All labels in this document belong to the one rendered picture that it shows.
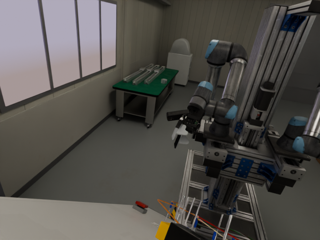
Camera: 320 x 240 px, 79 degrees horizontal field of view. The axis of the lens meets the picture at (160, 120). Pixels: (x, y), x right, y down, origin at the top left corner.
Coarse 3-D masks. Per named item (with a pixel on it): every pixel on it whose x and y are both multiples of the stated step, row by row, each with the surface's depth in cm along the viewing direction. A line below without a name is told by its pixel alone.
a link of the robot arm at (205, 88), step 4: (200, 84) 95; (204, 84) 94; (208, 84) 94; (200, 88) 93; (204, 88) 93; (208, 88) 93; (212, 88) 96; (196, 92) 93; (200, 92) 92; (204, 92) 92; (208, 92) 93; (192, 96) 94; (200, 96) 91; (204, 96) 91; (208, 96) 93; (208, 100) 97
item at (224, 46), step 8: (216, 40) 115; (208, 48) 115; (216, 48) 113; (224, 48) 112; (208, 56) 117; (216, 56) 115; (224, 56) 113; (216, 64) 118; (224, 64) 120; (208, 72) 125; (216, 72) 123; (208, 80) 128; (216, 80) 126; (216, 88) 132
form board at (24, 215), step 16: (0, 208) 30; (16, 208) 33; (32, 208) 36; (48, 208) 39; (64, 208) 44; (80, 208) 50; (96, 208) 57; (112, 208) 67; (128, 208) 82; (0, 224) 26; (16, 224) 28; (32, 224) 30; (48, 224) 32; (64, 224) 35; (80, 224) 39; (96, 224) 43; (112, 224) 49; (128, 224) 56; (144, 224) 66
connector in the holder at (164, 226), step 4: (160, 224) 32; (164, 224) 32; (168, 224) 32; (160, 228) 32; (164, 228) 31; (168, 228) 31; (160, 232) 31; (164, 232) 31; (156, 236) 31; (160, 236) 31; (164, 236) 31
